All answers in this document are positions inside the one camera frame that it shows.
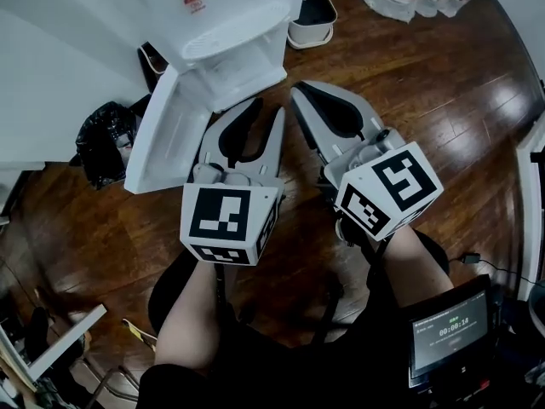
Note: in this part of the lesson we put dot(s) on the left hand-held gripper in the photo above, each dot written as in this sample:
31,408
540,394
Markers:
219,215

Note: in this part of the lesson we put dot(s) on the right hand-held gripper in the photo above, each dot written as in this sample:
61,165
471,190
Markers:
391,186

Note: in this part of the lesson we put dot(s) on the person's left forearm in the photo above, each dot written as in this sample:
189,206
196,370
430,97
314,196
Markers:
187,322

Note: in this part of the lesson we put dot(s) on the person's right forearm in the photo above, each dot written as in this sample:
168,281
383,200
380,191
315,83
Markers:
417,271

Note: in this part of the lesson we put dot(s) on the beige bin with black liner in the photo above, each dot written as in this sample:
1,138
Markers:
315,28

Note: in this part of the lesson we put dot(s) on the person's left shoe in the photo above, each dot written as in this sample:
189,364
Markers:
345,232

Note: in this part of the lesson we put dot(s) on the white drip tray grille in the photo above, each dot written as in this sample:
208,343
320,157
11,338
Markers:
234,32

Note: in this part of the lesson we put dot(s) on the person's left leg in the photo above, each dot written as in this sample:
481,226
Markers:
366,258

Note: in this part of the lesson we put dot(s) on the grey bin with black bag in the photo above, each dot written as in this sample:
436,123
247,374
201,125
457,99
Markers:
102,143

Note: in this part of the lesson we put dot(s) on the black chair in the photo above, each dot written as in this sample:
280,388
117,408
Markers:
168,292

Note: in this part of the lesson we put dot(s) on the yellow black striped strip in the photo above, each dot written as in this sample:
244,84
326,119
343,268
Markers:
138,334

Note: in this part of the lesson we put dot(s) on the white furniture panel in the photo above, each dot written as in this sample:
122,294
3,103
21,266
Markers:
530,211

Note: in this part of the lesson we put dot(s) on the black phone with timer screen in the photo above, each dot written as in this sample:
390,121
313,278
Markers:
449,341

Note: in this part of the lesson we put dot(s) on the white shelf board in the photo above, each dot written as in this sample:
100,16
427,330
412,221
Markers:
68,339

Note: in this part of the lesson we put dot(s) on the metal chair frame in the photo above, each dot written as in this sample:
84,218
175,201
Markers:
123,381

